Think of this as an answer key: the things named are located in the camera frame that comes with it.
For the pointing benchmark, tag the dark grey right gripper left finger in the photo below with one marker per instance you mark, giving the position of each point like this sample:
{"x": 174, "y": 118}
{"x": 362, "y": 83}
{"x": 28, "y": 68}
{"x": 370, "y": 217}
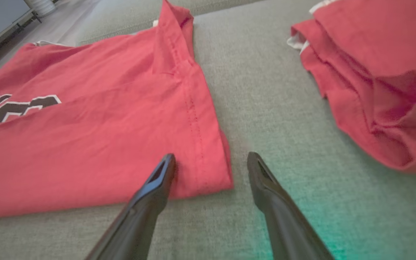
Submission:
{"x": 135, "y": 216}

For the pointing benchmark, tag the white ribbed plant pot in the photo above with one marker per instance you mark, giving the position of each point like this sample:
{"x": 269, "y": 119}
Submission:
{"x": 42, "y": 5}

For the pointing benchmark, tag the grey sofa end seat cushion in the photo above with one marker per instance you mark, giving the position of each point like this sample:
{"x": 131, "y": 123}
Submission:
{"x": 273, "y": 101}

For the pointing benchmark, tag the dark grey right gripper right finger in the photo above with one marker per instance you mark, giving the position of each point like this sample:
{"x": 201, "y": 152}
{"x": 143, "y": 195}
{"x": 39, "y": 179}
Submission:
{"x": 287, "y": 224}

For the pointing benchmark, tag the red shorts with white trim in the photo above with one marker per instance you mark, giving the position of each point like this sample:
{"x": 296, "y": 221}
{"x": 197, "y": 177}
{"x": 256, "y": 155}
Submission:
{"x": 381, "y": 54}

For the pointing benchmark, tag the red T-shirt with black print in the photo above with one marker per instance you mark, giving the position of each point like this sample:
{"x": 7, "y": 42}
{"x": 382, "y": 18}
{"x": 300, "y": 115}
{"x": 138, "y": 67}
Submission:
{"x": 103, "y": 126}

